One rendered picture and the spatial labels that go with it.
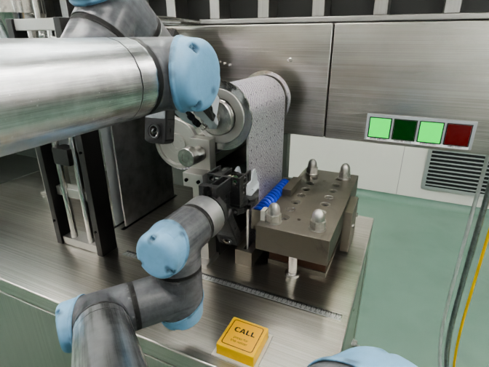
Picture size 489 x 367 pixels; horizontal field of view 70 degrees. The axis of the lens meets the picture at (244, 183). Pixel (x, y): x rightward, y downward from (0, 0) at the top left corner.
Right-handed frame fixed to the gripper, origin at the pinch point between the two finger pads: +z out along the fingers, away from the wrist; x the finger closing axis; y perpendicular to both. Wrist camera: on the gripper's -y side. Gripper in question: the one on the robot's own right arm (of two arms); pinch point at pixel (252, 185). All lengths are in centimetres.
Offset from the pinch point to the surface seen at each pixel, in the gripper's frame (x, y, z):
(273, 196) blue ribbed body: -3.1, -5.0, 6.8
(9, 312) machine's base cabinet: 55, -34, -29
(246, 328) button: -9.9, -16.5, -24.8
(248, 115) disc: -0.6, 16.7, -3.4
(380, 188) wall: -20, -100, 263
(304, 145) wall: 56, -68, 263
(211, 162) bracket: 7.0, 6.3, -5.9
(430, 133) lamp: -36.0, 9.3, 28.9
